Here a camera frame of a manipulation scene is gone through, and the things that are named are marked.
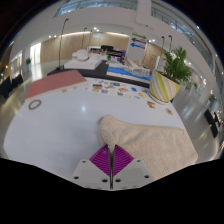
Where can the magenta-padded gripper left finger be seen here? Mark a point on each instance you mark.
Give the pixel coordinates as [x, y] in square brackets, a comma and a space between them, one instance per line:
[96, 171]

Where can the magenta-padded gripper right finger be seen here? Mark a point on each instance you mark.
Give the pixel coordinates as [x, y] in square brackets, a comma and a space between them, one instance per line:
[125, 171]

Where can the beige terry towel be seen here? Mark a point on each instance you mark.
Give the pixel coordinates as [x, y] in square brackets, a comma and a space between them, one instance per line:
[153, 146]

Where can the small wooden piece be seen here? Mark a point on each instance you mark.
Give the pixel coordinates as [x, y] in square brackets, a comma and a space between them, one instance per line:
[169, 111]
[151, 105]

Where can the potted plant in striped pot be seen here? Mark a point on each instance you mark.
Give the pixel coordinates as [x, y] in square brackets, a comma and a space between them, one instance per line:
[163, 88]

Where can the flat red rectangular mat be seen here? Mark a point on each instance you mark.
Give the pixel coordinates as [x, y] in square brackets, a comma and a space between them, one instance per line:
[55, 83]

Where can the black draped display table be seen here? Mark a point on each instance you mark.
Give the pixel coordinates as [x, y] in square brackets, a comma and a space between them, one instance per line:
[96, 71]

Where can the blue and white model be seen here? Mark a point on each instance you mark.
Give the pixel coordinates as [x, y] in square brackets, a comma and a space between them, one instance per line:
[123, 71]

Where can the black chairs group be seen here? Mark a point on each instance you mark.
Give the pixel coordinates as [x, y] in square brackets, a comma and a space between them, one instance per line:
[10, 85]
[213, 123]

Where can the white architectural model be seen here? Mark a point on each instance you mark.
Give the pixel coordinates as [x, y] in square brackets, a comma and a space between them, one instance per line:
[81, 60]

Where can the black piano with purple screen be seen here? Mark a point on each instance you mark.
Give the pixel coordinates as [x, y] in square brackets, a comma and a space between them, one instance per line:
[111, 51]

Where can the white sign with arrows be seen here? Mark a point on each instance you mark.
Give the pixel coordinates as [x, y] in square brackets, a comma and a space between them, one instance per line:
[137, 46]

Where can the tall black pole lamp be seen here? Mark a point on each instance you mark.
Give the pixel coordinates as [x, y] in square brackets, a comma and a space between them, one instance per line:
[60, 50]

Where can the distant green potted plant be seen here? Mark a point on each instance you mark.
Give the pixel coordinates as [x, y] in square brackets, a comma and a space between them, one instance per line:
[28, 61]

